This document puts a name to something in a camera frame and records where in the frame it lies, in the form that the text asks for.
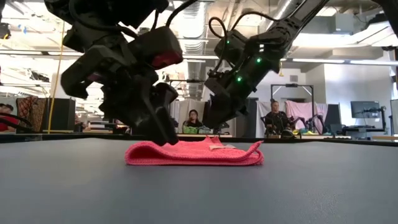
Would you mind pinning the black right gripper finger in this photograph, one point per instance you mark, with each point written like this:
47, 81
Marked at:
238, 110
216, 115

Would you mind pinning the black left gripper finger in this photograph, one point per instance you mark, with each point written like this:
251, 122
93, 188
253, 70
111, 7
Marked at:
169, 95
158, 118

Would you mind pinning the pink terry towel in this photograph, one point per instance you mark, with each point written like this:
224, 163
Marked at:
186, 155

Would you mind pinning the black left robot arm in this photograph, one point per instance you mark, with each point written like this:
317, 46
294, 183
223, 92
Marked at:
93, 12

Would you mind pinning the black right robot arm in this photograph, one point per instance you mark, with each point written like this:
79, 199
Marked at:
289, 28

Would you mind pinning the white hanging sheet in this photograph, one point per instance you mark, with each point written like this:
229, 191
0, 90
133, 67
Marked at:
262, 118
183, 107

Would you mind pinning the dark door panel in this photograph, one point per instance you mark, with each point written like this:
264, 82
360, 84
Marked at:
251, 124

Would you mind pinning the person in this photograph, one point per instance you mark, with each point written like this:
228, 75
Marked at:
276, 119
6, 123
193, 119

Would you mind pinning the yellow hanging tag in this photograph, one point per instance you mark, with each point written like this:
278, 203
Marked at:
281, 73

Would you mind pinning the black cabinet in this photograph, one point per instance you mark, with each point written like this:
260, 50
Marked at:
62, 115

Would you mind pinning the pink hanging cloth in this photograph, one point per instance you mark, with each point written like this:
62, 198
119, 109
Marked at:
306, 112

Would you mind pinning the ceiling light strip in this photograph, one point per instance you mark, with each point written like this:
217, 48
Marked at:
317, 60

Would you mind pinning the patterned hanging cloth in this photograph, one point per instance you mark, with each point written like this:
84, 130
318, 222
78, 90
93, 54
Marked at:
31, 112

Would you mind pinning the black board panel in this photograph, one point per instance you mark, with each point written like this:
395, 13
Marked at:
332, 115

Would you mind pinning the grey ceiling air unit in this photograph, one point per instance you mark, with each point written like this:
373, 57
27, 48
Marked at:
342, 23

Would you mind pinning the black computer monitor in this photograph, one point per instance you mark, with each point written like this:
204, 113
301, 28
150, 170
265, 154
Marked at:
395, 116
365, 109

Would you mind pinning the silver ventilation duct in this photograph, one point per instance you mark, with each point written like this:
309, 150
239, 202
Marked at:
196, 46

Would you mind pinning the black frame stand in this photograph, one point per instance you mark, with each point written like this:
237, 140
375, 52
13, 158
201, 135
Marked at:
292, 85

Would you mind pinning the black table frame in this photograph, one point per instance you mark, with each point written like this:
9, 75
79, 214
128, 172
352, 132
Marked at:
62, 137

